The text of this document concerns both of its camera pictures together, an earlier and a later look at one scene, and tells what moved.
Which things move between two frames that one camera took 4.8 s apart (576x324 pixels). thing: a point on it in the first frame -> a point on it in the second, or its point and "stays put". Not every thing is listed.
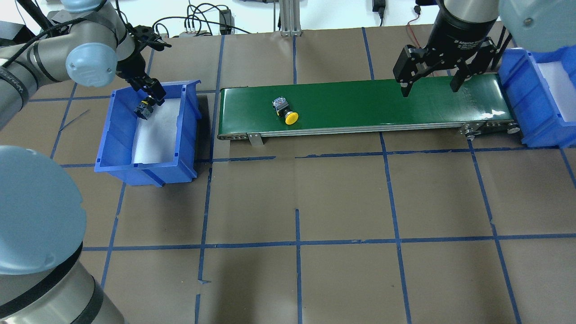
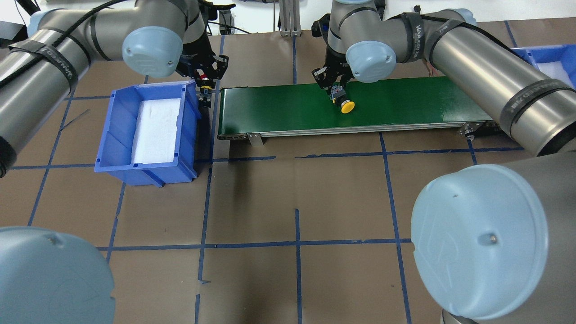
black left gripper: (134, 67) -> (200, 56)
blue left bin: (162, 149) stays put
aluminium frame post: (290, 18) stays put
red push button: (145, 108) -> (204, 95)
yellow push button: (281, 105) -> (338, 94)
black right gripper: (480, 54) -> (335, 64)
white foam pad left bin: (155, 138) stays put
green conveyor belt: (365, 105) stays put
